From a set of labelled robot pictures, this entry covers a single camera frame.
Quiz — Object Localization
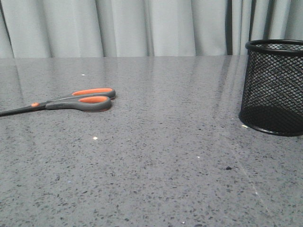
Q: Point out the grey orange handled scissors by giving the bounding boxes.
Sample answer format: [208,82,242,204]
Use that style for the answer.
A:
[0,87,116,117]

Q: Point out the black mesh pen bucket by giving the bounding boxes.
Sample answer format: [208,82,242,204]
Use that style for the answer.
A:
[239,39,303,137]

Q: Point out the grey pleated curtain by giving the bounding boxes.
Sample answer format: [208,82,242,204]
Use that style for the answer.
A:
[0,0,303,58]

